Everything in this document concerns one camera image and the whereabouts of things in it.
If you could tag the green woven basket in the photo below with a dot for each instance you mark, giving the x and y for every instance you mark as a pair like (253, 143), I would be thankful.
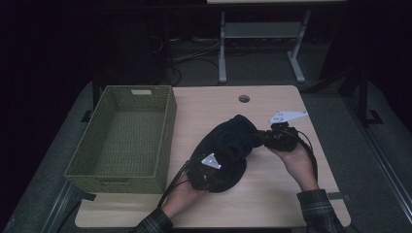
(129, 139)

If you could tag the person's right hand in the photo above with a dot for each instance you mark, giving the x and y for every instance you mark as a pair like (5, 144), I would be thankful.
(299, 165)

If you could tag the grey tape strip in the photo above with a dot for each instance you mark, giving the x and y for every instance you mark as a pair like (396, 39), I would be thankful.
(338, 196)

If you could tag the dark shirt with fishbone print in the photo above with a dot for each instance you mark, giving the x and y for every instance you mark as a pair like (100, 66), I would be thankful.
(230, 145)

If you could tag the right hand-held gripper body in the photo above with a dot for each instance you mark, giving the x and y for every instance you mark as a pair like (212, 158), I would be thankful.
(281, 139)

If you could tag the black metal stand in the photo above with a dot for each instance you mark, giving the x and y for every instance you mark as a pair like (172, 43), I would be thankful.
(363, 97)

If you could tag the white metal frame table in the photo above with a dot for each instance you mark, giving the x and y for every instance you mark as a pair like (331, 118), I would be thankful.
(259, 29)

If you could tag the person's left hand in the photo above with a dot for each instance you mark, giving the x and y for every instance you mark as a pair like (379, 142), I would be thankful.
(181, 197)

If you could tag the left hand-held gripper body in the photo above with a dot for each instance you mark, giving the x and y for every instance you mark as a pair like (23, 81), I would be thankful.
(204, 178)

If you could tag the black tape strip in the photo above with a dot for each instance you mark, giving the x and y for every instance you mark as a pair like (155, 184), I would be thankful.
(88, 196)

